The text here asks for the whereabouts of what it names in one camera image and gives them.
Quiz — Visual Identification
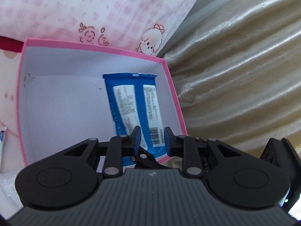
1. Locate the gold satin curtain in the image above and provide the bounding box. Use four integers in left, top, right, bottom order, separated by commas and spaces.
162, 0, 300, 153

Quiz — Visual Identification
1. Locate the pink checked cartoon pillow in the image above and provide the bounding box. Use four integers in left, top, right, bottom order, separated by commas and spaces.
1, 0, 197, 56

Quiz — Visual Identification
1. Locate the blue snack bar wrapper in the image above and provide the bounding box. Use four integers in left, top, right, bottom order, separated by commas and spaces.
103, 73, 166, 158

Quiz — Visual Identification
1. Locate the pink cardboard box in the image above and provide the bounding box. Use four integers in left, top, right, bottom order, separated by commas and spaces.
16, 39, 187, 165

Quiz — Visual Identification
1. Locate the white tissue packet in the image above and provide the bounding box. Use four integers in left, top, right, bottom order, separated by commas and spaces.
0, 126, 7, 169

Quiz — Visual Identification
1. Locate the white red plush blanket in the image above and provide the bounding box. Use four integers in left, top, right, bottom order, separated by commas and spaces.
1, 37, 24, 219

